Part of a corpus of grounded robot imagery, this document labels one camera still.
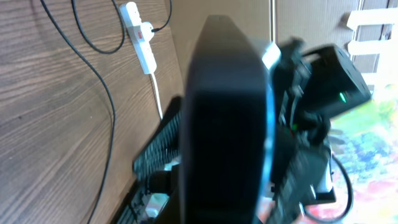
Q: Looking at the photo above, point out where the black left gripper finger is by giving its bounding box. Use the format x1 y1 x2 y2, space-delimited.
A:
111 180 174 224

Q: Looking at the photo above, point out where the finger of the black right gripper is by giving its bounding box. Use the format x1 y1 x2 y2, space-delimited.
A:
132 96 182 181

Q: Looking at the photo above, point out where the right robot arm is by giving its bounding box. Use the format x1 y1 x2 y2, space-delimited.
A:
132 37 370 210

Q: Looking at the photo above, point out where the black USB charging cable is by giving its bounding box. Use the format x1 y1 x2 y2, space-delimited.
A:
39 0 174 224

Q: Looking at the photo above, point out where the white power strip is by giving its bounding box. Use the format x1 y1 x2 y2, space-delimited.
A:
119 2 157 75

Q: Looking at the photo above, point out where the white power strip cord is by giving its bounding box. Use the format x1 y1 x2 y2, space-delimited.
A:
149 73 164 121

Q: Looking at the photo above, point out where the colourful painted floor mat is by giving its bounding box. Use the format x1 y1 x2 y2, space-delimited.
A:
304 86 398 224

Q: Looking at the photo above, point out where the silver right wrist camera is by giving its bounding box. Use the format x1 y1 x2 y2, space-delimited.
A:
261 42 282 71

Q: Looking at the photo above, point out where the Samsung Galaxy smartphone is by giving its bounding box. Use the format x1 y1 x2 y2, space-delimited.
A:
179 15 275 223

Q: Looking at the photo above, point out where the white USB charger plug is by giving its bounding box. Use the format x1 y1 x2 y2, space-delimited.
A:
133 22 154 42

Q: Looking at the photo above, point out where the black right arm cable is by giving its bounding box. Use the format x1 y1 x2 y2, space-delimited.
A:
300 154 354 224

